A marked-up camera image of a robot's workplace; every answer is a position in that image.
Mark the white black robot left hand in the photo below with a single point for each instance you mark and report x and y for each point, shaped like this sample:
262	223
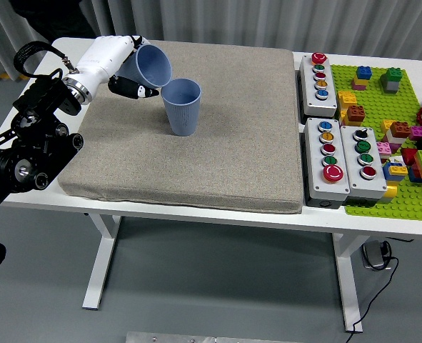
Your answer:
100	60

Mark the blue ribbed cup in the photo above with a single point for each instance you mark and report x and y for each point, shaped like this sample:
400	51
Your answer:
184	114
153	66

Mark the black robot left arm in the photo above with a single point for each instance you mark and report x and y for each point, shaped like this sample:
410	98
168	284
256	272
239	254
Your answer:
35	143

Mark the grey-brown cushion mat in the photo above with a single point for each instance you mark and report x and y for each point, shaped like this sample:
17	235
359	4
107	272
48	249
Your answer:
232	160

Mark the grey-white curtain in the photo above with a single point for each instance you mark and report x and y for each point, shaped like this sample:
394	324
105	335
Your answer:
303	25

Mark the white table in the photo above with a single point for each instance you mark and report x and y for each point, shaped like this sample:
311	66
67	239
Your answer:
232	221

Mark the grey five-button control box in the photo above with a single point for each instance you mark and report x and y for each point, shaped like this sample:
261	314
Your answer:
316	178
312	100

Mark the orange brown block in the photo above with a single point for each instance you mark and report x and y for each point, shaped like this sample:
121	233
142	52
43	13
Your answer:
356	113

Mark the blue yellow pink block stack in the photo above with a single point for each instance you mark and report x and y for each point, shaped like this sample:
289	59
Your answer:
363	73

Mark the green studded baseplate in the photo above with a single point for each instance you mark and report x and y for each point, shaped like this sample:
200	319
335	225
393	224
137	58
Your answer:
375	103

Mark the green grey block stack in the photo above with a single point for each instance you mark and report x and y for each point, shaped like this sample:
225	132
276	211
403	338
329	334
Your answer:
392	84

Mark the brown white block stack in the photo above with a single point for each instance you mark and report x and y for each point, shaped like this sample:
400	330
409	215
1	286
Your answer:
400	129

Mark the yellow grey block stack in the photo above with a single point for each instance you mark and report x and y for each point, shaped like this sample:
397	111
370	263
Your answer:
391	191

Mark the red block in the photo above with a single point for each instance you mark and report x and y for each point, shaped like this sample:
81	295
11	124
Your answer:
408	155

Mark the magenta block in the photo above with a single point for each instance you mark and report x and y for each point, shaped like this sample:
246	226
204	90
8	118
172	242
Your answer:
417	133

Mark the grey power adapter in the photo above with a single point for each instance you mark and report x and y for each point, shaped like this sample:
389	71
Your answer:
373	255

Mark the grey selector switch control box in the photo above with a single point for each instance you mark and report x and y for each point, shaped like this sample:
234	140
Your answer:
366	194

